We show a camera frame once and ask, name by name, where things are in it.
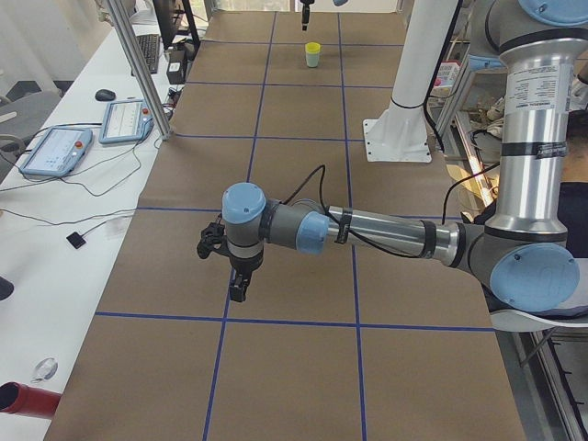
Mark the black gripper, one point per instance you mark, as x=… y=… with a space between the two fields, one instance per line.
x=245 y=263

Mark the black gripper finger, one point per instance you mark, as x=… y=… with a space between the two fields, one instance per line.
x=305 y=15

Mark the yellow plastic cup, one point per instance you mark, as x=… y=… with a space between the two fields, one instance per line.
x=313 y=47

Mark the light green plastic cup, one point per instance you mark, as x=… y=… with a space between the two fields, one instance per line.
x=312 y=59

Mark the black box on desk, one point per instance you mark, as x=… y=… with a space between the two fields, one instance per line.
x=179 y=56

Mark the black keyboard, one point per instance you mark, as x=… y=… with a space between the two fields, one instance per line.
x=149 y=45

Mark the small black square pad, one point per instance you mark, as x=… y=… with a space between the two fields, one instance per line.
x=76 y=240

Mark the far blue teach pendant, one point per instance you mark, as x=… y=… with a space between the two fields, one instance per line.
x=125 y=121

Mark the blue teach pendant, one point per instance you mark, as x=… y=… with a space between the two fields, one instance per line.
x=58 y=152
x=125 y=121

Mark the clear tape roll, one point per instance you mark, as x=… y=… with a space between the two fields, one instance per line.
x=44 y=370

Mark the black computer mouse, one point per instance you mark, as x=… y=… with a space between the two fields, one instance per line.
x=105 y=95

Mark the near blue teach pendant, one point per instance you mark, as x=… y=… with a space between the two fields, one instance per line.
x=58 y=152

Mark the red cylinder bottle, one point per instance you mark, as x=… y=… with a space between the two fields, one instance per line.
x=21 y=399

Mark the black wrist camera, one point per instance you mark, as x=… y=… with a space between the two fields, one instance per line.
x=212 y=240

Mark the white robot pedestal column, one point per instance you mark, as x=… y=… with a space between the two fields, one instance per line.
x=399 y=135

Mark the aluminium frame post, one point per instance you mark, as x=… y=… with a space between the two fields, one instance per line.
x=131 y=48

